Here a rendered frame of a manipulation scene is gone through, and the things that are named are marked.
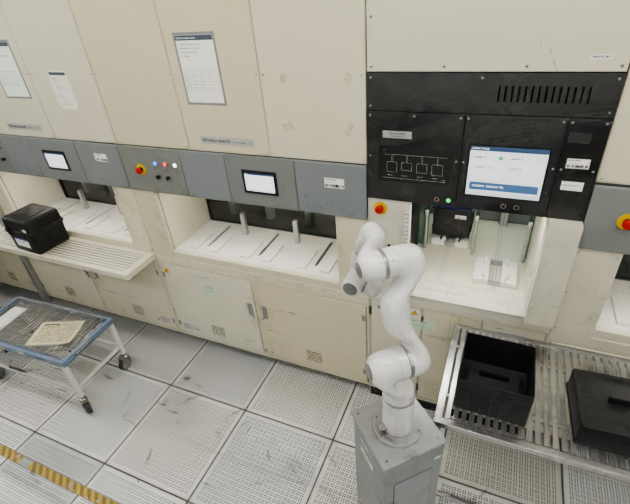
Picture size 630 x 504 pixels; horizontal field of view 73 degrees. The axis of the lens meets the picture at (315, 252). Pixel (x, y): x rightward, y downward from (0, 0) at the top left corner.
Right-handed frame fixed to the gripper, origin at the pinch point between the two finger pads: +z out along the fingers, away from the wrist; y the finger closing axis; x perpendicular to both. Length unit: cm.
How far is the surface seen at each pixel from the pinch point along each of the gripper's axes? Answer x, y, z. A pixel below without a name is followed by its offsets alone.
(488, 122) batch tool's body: 57, 42, 13
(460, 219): -14, 33, 64
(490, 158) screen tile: 43, 45, 12
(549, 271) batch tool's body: -2, 75, 7
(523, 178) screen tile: 36, 58, 12
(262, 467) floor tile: -120, -48, -56
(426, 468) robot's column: -58, 41, -62
